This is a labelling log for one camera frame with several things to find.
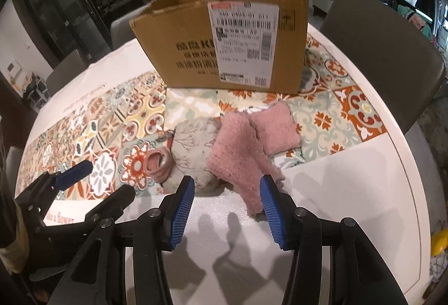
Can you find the pink square fluffy cloth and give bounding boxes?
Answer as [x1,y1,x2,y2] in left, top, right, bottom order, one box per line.
[249,102,302,156]

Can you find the light grey dining chair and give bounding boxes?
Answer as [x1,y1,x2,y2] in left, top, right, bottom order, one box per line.
[111,4,149,50]

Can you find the pink ribbed sock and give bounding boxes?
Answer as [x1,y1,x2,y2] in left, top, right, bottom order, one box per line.
[143,147,174,184]

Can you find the white low cabinet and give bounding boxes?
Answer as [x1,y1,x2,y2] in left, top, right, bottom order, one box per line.
[312,0,334,16]

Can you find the grey chair at left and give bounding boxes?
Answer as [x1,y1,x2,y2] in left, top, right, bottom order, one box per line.
[46,49,89,97]

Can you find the yellow plastic toy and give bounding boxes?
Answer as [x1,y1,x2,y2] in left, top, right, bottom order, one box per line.
[431,228,448,257]

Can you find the brown cardboard box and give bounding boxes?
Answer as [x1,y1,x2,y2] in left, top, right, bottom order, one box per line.
[130,0,308,94]

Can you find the pink fluffy towel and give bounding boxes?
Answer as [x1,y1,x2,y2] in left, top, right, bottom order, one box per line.
[207,112,284,216]

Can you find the floral white cloth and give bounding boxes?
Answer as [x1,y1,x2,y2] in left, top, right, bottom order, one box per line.
[162,117,221,196]

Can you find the dark grey dining chair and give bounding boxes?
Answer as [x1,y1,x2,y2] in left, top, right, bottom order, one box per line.
[320,0,445,132]

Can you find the colourful patterned table mat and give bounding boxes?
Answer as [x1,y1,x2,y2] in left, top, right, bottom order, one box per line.
[16,36,386,200]

